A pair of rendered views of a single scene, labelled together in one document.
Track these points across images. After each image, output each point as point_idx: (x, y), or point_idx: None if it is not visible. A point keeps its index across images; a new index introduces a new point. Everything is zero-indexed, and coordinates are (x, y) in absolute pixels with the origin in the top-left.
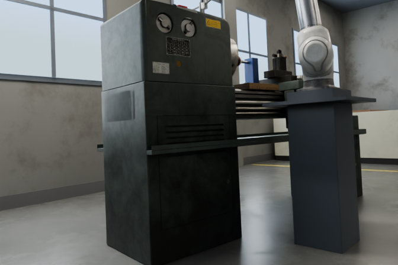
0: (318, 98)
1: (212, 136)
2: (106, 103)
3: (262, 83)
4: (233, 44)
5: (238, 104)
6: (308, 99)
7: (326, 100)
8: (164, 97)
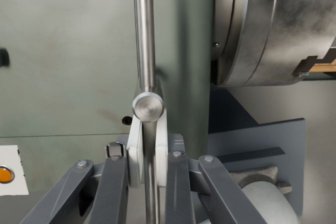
0: (193, 206)
1: None
2: None
3: (312, 71)
4: (277, 85)
5: None
6: (192, 196)
7: (194, 211)
8: None
